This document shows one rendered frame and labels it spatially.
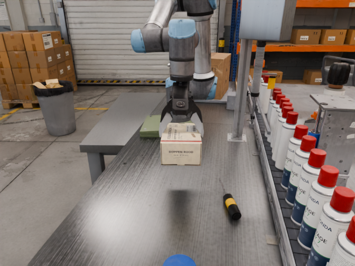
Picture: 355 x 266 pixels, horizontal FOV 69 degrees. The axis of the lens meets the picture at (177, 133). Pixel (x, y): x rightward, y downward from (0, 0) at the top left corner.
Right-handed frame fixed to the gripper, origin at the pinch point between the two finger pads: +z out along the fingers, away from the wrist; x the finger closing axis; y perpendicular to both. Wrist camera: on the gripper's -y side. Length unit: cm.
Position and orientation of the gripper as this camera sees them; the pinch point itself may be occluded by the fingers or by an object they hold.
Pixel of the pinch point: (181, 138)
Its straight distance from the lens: 84.1
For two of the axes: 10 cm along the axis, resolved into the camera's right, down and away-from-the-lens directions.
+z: 0.0, 9.2, 3.9
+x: -10.0, -0.1, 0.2
